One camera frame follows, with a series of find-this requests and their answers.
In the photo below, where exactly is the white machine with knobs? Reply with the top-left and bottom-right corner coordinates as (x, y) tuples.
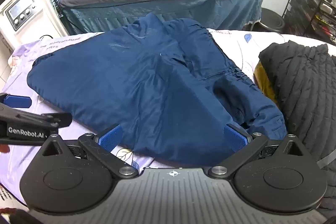
(0, 0), (69, 49)

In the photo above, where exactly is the black coiled cable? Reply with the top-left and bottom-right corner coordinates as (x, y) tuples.
(50, 0), (63, 18)

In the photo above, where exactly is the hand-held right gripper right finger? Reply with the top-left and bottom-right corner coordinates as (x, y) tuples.
(210, 123), (303, 179)

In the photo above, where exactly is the black quilted jacket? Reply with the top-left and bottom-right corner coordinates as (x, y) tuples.
(253, 40), (336, 215)

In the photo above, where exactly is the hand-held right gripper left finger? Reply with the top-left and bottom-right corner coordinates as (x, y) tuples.
(39, 124), (139, 178)

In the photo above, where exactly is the black wire rack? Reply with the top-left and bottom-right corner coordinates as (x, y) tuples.
(282, 0), (336, 45)

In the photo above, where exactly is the navy blue jacket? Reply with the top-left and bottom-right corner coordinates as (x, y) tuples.
(26, 13), (288, 167)

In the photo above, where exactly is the massage bed with blue cover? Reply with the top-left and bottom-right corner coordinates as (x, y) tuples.
(59, 0), (263, 36)

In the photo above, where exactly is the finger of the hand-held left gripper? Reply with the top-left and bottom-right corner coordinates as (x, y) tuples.
(0, 104), (73, 128)
(0, 93), (33, 109)

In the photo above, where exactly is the black round stool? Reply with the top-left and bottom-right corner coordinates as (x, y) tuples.
(259, 7), (286, 32)

